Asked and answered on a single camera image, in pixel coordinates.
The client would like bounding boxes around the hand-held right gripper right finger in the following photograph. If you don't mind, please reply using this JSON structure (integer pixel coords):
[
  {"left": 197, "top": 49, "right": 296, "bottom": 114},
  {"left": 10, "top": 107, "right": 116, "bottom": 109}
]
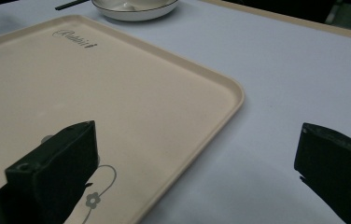
[{"left": 293, "top": 122, "right": 351, "bottom": 224}]

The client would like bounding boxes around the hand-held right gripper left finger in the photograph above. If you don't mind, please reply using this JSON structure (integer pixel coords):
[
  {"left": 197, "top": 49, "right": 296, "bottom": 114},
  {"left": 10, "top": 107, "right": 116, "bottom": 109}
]
[{"left": 0, "top": 119, "right": 100, "bottom": 224}]

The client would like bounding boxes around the beige plastic tray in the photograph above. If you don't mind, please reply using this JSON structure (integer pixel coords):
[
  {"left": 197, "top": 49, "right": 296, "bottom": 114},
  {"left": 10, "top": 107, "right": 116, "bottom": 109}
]
[{"left": 0, "top": 14, "right": 246, "bottom": 224}]

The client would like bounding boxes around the black chopstick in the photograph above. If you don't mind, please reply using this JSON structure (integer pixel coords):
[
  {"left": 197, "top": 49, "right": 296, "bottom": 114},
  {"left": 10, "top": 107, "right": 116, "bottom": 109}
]
[{"left": 54, "top": 0, "right": 90, "bottom": 11}]

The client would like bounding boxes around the white bowl with dark rim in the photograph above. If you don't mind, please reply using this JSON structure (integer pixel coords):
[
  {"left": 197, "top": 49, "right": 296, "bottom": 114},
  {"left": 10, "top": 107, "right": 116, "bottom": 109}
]
[{"left": 91, "top": 0, "right": 180, "bottom": 22}]

